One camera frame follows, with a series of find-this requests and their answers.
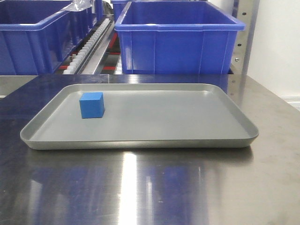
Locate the blue cube block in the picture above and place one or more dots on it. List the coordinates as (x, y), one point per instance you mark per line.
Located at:
(92, 105)

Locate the grey metal tray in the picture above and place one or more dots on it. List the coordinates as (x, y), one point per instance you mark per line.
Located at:
(177, 115)

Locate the blue plastic bin right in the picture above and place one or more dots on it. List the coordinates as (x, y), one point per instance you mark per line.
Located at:
(176, 37)

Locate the blue plastic bin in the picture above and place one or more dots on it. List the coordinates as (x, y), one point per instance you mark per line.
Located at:
(176, 37)
(36, 36)

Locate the blue rear left bin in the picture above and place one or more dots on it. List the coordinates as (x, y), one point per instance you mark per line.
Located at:
(98, 9)

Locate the clear plastic sheet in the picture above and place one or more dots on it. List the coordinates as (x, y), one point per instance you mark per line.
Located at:
(78, 5)

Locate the blue plastic bin left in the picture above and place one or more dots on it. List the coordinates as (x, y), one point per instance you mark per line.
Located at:
(36, 36)

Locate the white roller conveyor rail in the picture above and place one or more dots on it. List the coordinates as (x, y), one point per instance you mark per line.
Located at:
(89, 57)

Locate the steel shelf upright post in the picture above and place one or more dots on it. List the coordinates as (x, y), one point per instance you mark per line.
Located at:
(246, 11)

